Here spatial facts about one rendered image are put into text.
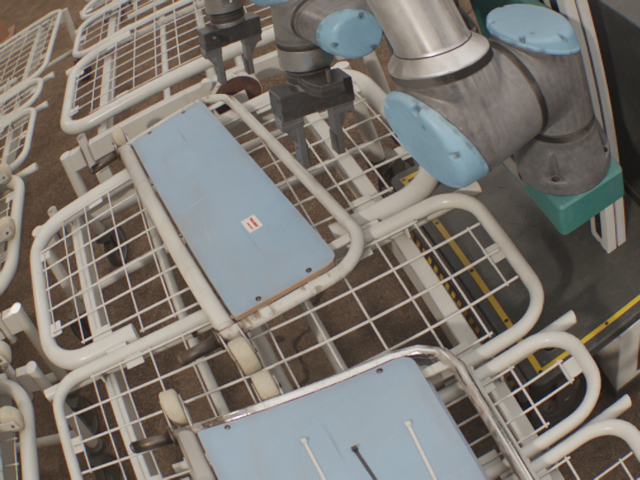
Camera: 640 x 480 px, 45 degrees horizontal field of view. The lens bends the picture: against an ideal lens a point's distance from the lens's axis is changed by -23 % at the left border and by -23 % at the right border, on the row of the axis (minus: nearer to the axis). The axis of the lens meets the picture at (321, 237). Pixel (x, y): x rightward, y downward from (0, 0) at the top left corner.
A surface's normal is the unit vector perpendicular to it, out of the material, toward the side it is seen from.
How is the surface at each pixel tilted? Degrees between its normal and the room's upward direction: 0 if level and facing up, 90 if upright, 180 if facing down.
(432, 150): 95
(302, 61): 85
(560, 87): 80
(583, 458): 0
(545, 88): 71
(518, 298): 0
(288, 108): 90
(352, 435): 5
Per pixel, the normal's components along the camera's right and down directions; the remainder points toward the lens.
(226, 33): 0.44, 0.50
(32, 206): -0.29, -0.71
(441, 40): 0.22, 0.40
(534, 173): -0.76, 0.33
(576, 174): -0.03, 0.37
